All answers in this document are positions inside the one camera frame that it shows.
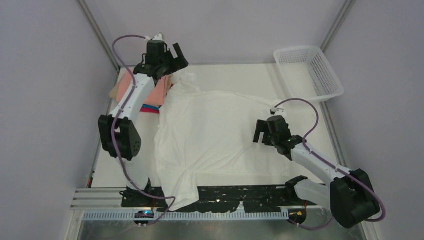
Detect white t shirt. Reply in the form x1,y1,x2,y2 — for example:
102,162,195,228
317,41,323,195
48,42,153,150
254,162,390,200
154,73,291,211

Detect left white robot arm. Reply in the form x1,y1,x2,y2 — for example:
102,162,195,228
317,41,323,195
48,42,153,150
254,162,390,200
98,39,189,198

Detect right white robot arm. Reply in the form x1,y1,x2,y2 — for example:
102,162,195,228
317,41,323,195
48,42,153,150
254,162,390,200
253,115,386,229

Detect blue folded t shirt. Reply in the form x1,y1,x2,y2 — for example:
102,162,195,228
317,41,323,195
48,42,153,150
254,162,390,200
141,104,161,111

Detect white plastic basket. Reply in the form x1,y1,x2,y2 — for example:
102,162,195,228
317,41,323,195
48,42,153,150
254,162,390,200
273,45,345,103

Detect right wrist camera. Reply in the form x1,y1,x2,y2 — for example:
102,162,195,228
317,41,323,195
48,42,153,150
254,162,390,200
270,106,287,118

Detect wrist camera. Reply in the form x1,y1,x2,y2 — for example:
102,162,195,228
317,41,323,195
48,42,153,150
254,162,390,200
144,33,164,42
270,106,287,118

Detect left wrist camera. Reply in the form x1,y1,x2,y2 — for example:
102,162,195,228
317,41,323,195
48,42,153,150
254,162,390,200
144,33,164,42

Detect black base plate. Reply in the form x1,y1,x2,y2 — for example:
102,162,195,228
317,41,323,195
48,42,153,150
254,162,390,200
119,185,306,213

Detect white slotted cable duct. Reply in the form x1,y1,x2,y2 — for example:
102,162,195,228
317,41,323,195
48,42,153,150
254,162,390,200
82,209,289,221

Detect grey aluminium frame rail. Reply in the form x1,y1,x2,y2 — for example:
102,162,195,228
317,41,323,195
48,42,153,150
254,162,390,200
76,0,120,70

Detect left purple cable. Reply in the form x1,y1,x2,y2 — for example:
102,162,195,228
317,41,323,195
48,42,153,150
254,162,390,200
111,35,176,226

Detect purple cable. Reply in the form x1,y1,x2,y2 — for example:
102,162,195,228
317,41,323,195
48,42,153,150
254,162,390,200
111,35,176,226
273,97,387,231

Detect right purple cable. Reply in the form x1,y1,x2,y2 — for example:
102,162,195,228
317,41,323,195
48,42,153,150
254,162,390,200
273,97,387,231

